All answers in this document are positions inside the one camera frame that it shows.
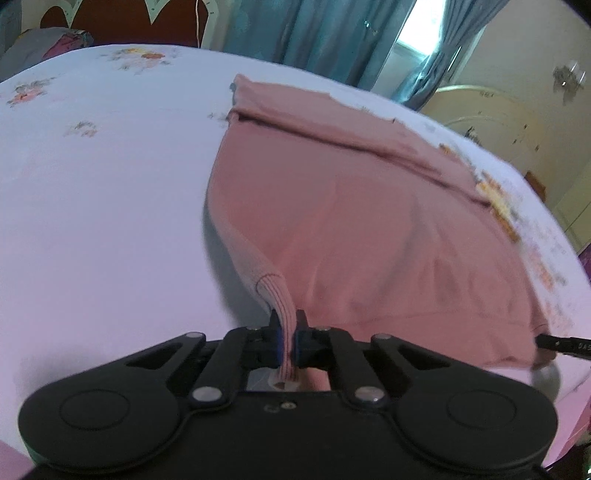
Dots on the pink long-sleeved sweater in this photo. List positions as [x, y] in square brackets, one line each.
[360, 221]

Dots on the red heart-shaped headboard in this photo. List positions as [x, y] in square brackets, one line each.
[129, 21]

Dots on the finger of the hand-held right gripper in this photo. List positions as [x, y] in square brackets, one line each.
[565, 346]

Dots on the narrow blue curtain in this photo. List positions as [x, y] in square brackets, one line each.
[438, 60]

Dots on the crystal wall lamp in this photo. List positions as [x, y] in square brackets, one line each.
[569, 81]

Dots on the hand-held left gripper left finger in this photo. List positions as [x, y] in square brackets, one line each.
[277, 344]

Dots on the cream round headboard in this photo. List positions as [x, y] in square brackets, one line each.
[498, 124]

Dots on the bright window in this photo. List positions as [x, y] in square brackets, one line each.
[422, 25]

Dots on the wide blue curtain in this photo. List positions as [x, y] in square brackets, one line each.
[314, 32]

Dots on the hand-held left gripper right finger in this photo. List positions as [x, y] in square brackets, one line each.
[301, 346]

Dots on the grey pink pillow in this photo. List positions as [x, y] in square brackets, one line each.
[46, 48]

